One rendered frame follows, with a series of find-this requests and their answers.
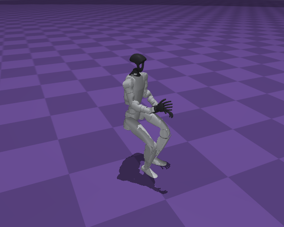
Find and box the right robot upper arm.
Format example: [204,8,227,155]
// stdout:
[123,79,140,105]

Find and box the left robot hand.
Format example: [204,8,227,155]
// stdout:
[164,109,173,118]

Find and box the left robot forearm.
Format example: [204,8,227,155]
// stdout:
[147,94,158,106]

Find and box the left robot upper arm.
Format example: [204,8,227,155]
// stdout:
[143,72,151,98]

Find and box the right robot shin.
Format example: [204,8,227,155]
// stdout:
[144,144,157,170]

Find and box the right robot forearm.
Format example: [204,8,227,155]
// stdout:
[130,103,155,114]

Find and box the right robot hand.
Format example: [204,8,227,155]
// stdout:
[152,99,173,114]

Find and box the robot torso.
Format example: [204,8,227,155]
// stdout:
[124,72,145,120]

